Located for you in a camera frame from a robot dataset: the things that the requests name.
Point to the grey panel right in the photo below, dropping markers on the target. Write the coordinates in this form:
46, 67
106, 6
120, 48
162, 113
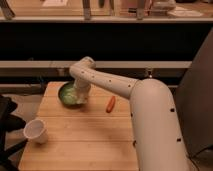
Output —
194, 100

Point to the green ceramic bowl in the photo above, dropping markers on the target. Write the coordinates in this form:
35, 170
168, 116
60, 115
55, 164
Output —
67, 93

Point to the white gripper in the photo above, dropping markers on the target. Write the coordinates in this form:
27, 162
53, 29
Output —
82, 87

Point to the white sponge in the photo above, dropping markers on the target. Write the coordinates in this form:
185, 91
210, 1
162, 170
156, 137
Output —
80, 99

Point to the orange carrot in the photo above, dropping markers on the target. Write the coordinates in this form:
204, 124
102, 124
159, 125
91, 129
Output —
110, 105

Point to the white paper cup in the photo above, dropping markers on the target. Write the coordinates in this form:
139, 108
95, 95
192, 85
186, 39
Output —
36, 131

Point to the black office chair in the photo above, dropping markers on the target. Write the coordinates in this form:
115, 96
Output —
9, 123

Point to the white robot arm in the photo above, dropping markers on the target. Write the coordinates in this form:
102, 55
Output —
158, 138

